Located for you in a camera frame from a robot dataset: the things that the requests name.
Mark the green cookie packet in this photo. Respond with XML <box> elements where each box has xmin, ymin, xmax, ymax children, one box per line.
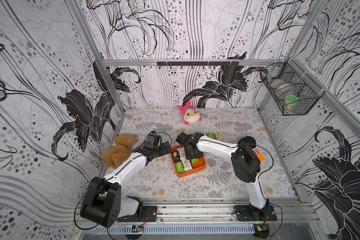
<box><xmin>191</xmin><ymin>159</ymin><xmax>200</xmax><ymax>165</ymax></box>
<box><xmin>175</xmin><ymin>161</ymin><xmax>185</xmax><ymax>174</ymax></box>
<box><xmin>206</xmin><ymin>133</ymin><xmax>217</xmax><ymax>140</ymax></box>

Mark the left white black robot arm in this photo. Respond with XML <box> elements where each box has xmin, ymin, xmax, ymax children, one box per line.
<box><xmin>80</xmin><ymin>142</ymin><xmax>171</xmax><ymax>228</ymax></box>

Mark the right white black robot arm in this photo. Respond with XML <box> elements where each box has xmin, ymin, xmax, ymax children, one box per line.
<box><xmin>176</xmin><ymin>133</ymin><xmax>269</xmax><ymax>210</ymax></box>

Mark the orange storage box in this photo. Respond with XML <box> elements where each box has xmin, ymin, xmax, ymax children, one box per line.
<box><xmin>170</xmin><ymin>146</ymin><xmax>206</xmax><ymax>178</ymax></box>

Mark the white back cookie packet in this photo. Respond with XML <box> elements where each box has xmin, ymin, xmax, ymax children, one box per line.
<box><xmin>177</xmin><ymin>148</ymin><xmax>186</xmax><ymax>159</ymax></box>

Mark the white cookie packet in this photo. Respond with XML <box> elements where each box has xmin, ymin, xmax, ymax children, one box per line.
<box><xmin>182</xmin><ymin>159</ymin><xmax>193</xmax><ymax>172</ymax></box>
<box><xmin>177</xmin><ymin>148</ymin><xmax>186</xmax><ymax>159</ymax></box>

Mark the white front cookie packet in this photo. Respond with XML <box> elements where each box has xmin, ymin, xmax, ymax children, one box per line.
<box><xmin>182</xmin><ymin>159</ymin><xmax>193</xmax><ymax>172</ymax></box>

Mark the green front cookie packet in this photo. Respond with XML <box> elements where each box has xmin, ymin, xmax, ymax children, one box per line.
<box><xmin>175</xmin><ymin>161</ymin><xmax>185</xmax><ymax>174</ymax></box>

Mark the white pink owl plush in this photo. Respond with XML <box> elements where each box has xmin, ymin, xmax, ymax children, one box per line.
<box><xmin>178</xmin><ymin>102</ymin><xmax>202</xmax><ymax>126</ymax></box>

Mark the tan teddy bear plush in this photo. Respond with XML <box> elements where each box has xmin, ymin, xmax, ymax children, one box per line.
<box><xmin>101</xmin><ymin>134</ymin><xmax>135</xmax><ymax>169</ymax></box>

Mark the orange striped black-haired plush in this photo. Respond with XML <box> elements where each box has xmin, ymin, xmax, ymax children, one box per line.
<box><xmin>238</xmin><ymin>136</ymin><xmax>264</xmax><ymax>162</ymax></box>

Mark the green lidded cup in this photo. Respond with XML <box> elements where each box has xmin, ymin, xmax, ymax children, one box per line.
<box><xmin>283</xmin><ymin>95</ymin><xmax>300</xmax><ymax>115</ymax></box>

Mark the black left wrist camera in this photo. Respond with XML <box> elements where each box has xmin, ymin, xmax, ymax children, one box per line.
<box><xmin>143</xmin><ymin>131</ymin><xmax>162</xmax><ymax>151</ymax></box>

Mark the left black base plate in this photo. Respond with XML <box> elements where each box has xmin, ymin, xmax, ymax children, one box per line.
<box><xmin>118</xmin><ymin>206</ymin><xmax>158</xmax><ymax>223</ymax></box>

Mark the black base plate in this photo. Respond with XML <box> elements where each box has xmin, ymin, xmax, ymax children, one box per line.
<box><xmin>233</xmin><ymin>204</ymin><xmax>278</xmax><ymax>222</ymax></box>
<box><xmin>118</xmin><ymin>206</ymin><xmax>158</xmax><ymax>223</ymax></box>

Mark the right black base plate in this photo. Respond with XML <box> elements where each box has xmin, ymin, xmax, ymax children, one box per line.
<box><xmin>233</xmin><ymin>204</ymin><xmax>278</xmax><ymax>222</ymax></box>

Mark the white slotted cable duct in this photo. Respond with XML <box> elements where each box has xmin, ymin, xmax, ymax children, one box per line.
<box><xmin>86</xmin><ymin>223</ymin><xmax>255</xmax><ymax>235</ymax></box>

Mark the black wire basket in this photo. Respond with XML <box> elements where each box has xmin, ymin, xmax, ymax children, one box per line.
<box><xmin>260</xmin><ymin>63</ymin><xmax>325</xmax><ymax>116</ymax></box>

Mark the aluminium corner frame post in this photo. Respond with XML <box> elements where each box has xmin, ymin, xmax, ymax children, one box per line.
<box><xmin>68</xmin><ymin>1</ymin><xmax>124</xmax><ymax>117</ymax></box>

